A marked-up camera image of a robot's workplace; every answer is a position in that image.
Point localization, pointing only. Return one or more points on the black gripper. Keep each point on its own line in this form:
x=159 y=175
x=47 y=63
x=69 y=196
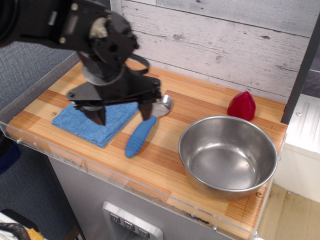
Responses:
x=127 y=87

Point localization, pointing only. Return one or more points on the blue handled metal spoon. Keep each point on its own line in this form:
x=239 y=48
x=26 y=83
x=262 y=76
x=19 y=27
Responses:
x=137 y=139

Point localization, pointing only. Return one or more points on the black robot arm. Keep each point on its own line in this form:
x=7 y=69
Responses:
x=103 y=40

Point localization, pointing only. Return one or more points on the folded blue towel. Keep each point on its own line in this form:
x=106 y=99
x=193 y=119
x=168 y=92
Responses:
x=75 y=122

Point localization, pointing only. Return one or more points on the grey toy kitchen cabinet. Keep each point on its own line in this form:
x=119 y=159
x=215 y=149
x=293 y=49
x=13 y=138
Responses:
x=86 y=195

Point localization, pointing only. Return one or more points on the silver control panel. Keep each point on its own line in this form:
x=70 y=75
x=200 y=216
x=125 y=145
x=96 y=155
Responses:
x=135 y=228

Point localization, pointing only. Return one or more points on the stainless steel bowl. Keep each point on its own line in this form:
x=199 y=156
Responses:
x=227 y=158

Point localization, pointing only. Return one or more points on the red plastic cone toy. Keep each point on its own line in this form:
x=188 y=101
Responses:
x=242 y=106

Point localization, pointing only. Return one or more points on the white metal cabinet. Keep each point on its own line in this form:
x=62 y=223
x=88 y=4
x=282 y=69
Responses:
x=298 y=169

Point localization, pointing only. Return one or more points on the clear acrylic guard rail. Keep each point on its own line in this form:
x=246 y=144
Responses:
x=156 y=173

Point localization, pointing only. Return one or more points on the dark grey right post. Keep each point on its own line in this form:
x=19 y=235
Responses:
x=305 y=66

